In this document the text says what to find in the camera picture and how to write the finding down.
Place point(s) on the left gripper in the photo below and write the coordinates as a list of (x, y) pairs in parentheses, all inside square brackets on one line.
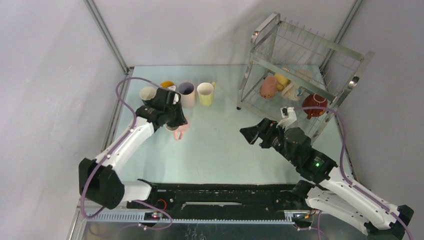
[(181, 120)]

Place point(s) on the pale pink cup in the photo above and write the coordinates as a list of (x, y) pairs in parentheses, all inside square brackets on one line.
[(188, 94)]

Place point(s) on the metal dish rack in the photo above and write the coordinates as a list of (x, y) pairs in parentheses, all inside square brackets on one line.
[(281, 46)]

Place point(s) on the aluminium frame post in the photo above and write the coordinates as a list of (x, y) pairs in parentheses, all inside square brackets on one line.
[(107, 35), (355, 8)]

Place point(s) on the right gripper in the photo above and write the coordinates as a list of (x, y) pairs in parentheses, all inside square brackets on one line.
[(264, 131)]

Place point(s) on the dark red mug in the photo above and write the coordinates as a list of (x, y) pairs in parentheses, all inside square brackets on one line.
[(314, 100)]

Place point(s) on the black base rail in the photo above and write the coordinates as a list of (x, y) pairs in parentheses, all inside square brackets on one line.
[(206, 202)]

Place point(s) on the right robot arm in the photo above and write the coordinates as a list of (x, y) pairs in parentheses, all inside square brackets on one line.
[(327, 189)]

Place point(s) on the salmon pink cup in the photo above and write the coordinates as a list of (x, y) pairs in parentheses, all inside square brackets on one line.
[(268, 88)]

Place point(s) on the pink mug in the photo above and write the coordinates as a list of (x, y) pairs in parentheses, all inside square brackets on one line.
[(178, 132)]

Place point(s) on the aluminium frame post right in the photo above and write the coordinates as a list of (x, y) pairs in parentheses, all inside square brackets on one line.
[(355, 8)]

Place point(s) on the aluminium frame post left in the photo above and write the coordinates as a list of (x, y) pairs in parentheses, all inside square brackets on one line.
[(107, 35)]

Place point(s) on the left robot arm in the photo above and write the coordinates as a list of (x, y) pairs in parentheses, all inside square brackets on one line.
[(99, 178)]

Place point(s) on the blue patterned mug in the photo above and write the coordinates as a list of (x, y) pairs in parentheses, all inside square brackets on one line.
[(167, 84)]

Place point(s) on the orange yellow cup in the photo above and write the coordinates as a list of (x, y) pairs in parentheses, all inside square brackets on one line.
[(281, 82)]

